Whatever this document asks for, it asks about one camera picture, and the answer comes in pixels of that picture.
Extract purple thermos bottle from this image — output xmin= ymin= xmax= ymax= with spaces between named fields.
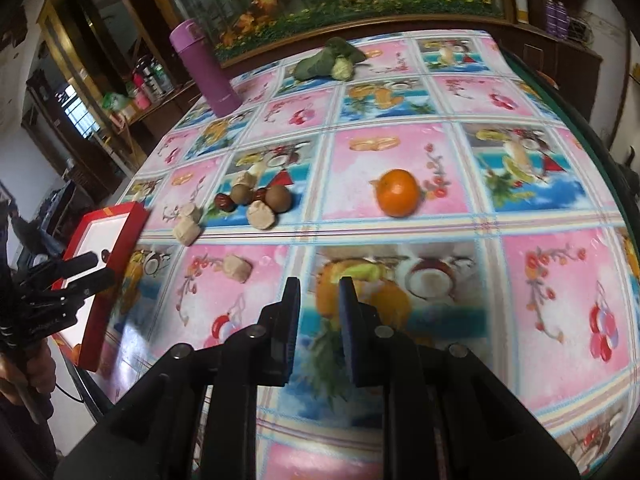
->
xmin=169 ymin=18 xmax=242 ymax=117

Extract orange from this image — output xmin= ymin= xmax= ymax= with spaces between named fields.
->
xmin=370 ymin=168 xmax=420 ymax=219

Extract black thermos pot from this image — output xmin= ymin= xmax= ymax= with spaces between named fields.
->
xmin=137 ymin=55 xmax=158 ymax=91

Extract printed pink tablecloth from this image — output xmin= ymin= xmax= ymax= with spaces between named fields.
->
xmin=95 ymin=30 xmax=640 ymax=480

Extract green leafy vegetable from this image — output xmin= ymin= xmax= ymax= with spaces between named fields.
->
xmin=292 ymin=37 xmax=368 ymax=82

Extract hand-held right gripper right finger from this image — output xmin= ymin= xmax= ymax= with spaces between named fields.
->
xmin=338 ymin=276 xmax=583 ymax=480

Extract person's left hand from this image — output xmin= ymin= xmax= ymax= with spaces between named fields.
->
xmin=0 ymin=340 xmax=57 ymax=423

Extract wooden sideboard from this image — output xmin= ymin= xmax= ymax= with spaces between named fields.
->
xmin=500 ymin=25 xmax=603 ymax=126

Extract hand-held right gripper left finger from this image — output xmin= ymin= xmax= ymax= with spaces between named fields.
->
xmin=52 ymin=276 xmax=302 ymax=480

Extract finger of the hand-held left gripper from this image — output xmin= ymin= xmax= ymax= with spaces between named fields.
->
xmin=50 ymin=251 xmax=100 ymax=283
xmin=52 ymin=267 xmax=117 ymax=306

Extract pink bottle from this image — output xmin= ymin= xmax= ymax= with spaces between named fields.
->
xmin=132 ymin=75 xmax=151 ymax=111

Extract purple bottles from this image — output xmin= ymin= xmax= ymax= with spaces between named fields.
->
xmin=545 ymin=0 xmax=571 ymax=41

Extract person's left forearm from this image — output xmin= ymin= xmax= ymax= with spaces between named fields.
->
xmin=0 ymin=395 xmax=58 ymax=480

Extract red box tray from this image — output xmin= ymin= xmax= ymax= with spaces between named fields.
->
xmin=51 ymin=201 xmax=151 ymax=373

